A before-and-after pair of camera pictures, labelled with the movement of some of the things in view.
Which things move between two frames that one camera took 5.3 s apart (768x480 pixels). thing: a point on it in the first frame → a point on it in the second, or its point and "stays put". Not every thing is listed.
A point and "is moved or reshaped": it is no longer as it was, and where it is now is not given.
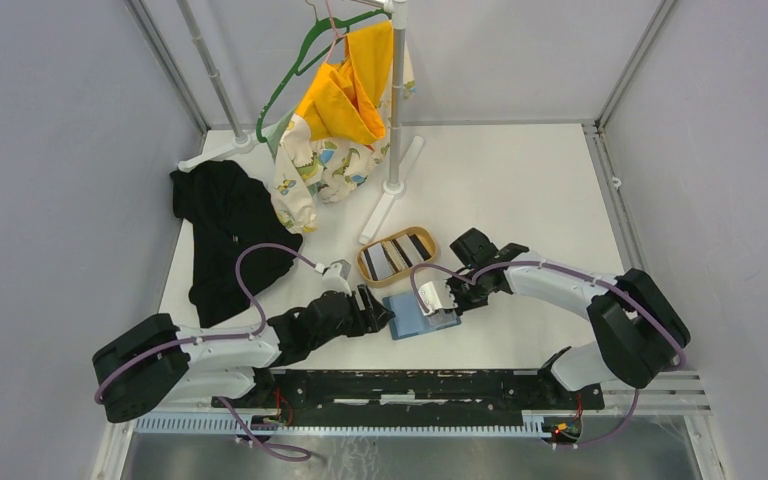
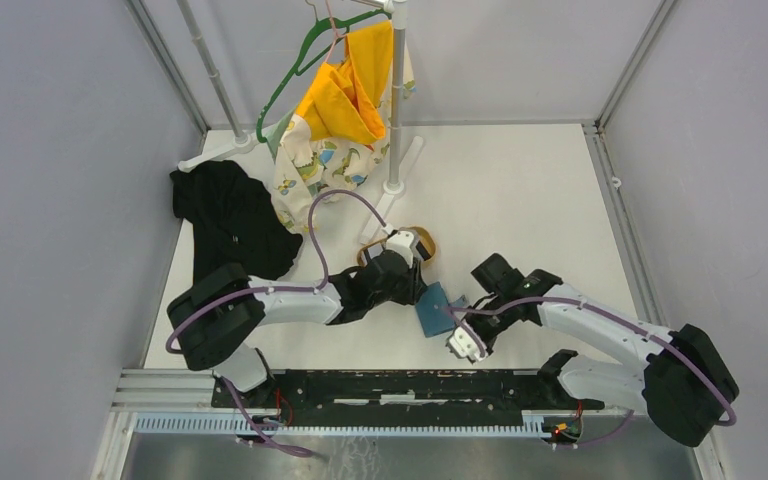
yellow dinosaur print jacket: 339,129 stays put
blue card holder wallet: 409,320 is moved or reshaped
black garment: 230,210 stays put
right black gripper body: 467,295 → 492,325
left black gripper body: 355,323 → 406,291
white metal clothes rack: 241,142 stays put
